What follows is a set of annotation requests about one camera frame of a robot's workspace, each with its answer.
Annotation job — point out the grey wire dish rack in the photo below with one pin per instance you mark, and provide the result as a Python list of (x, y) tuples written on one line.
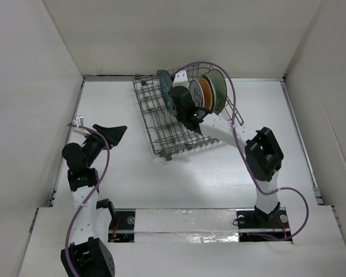
[(167, 135)]

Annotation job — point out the white foam front rail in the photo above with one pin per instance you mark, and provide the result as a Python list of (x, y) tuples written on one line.
[(195, 226)]

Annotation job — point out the white plate red characters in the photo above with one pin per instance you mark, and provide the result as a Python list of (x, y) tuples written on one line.
[(197, 93)]

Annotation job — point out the dark blue round plate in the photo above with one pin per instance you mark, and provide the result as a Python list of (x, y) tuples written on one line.
[(165, 84)]

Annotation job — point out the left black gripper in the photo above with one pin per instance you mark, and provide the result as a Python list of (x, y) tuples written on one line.
[(112, 134)]

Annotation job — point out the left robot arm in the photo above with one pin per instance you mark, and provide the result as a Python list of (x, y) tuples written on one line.
[(85, 252)]

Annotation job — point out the orange woven round plate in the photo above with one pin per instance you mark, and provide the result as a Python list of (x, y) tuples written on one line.
[(208, 93)]

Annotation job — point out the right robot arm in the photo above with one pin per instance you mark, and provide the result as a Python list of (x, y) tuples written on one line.
[(258, 148)]

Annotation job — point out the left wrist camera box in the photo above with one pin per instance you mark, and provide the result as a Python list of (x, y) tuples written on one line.
[(79, 125)]

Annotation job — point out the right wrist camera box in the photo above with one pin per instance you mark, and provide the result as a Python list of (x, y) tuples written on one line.
[(181, 80)]

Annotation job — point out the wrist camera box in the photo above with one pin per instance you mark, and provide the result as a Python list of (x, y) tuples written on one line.
[(79, 125), (181, 80)]

